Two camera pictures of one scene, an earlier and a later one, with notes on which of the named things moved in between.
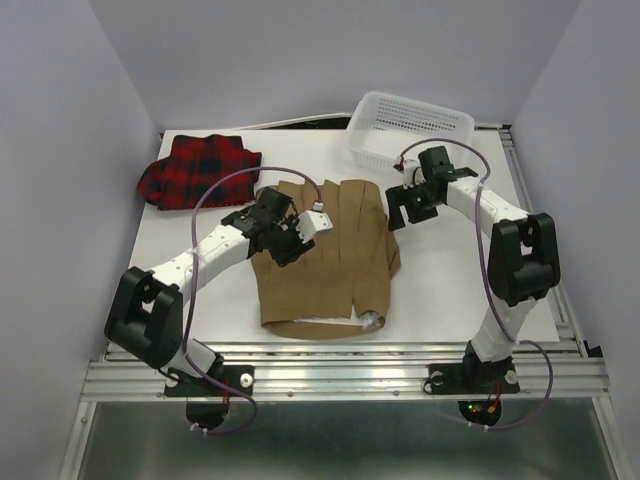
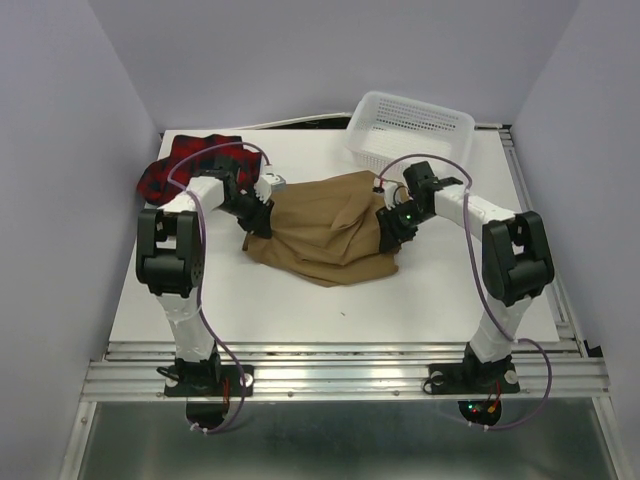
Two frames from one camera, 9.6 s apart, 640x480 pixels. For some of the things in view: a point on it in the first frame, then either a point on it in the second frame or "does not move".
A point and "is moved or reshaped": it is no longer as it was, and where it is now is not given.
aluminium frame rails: [572, 370] does not move
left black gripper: [297, 249] -> [259, 223]
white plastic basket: [387, 129] does not move
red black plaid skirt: [175, 181] does not move
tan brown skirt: [343, 284] is moved or reshaped
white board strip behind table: [299, 121] does not move
